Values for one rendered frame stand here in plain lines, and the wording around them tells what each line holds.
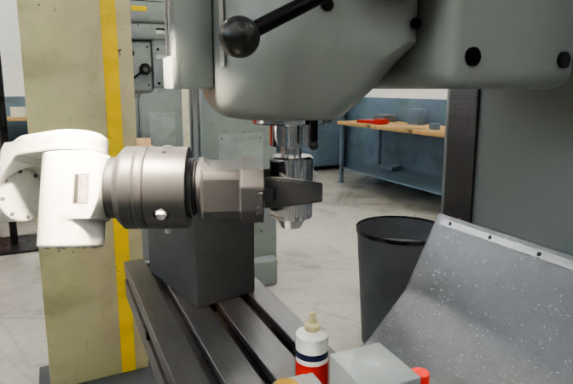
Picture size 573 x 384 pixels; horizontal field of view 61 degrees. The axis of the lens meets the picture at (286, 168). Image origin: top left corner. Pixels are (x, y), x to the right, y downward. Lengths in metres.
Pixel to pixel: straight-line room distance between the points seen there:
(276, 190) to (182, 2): 0.20
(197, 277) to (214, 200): 0.38
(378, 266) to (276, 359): 1.76
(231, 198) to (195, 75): 0.12
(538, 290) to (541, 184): 0.14
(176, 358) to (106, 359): 1.77
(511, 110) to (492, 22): 0.28
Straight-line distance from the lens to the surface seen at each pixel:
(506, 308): 0.76
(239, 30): 0.35
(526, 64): 0.55
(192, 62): 0.46
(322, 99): 0.45
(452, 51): 0.49
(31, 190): 0.62
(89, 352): 2.48
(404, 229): 2.82
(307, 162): 0.51
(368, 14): 0.45
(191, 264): 0.86
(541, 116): 0.75
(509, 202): 0.79
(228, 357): 0.74
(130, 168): 0.50
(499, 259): 0.79
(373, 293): 2.52
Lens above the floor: 1.34
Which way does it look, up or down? 10 degrees down
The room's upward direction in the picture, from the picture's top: straight up
